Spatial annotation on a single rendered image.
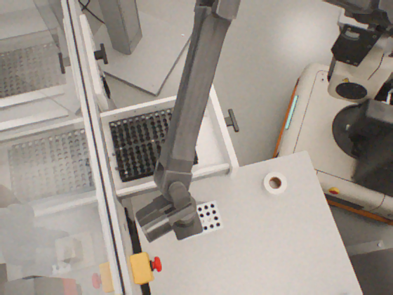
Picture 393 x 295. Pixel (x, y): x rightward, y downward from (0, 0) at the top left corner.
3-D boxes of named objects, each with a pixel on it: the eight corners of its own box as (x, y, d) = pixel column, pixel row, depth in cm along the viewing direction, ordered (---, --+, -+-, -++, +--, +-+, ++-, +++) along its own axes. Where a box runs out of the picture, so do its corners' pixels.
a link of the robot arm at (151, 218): (182, 180, 75) (169, 164, 83) (130, 208, 73) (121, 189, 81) (203, 225, 81) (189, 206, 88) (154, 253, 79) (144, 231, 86)
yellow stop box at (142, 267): (151, 253, 105) (148, 250, 99) (156, 279, 103) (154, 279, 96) (132, 258, 105) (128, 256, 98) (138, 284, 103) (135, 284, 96)
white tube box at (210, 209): (215, 202, 118) (215, 199, 114) (222, 229, 115) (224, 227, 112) (175, 213, 117) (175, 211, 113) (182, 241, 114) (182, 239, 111)
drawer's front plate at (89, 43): (92, 34, 131) (84, 12, 121) (108, 109, 122) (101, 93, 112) (87, 36, 131) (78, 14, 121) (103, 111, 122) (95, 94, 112)
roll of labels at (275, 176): (274, 171, 121) (277, 167, 118) (288, 189, 119) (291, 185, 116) (256, 182, 120) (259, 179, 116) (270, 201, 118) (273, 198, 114)
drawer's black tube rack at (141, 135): (183, 114, 120) (182, 105, 113) (198, 166, 114) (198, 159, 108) (112, 130, 118) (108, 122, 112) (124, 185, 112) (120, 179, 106)
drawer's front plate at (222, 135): (208, 93, 124) (210, 76, 114) (234, 178, 115) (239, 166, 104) (203, 95, 124) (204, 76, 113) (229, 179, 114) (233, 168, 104)
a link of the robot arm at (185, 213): (202, 211, 80) (188, 187, 81) (172, 227, 79) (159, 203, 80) (201, 216, 86) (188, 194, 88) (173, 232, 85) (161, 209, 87)
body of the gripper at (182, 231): (177, 241, 91) (177, 238, 84) (163, 201, 94) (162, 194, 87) (203, 232, 91) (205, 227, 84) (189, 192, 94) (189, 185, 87)
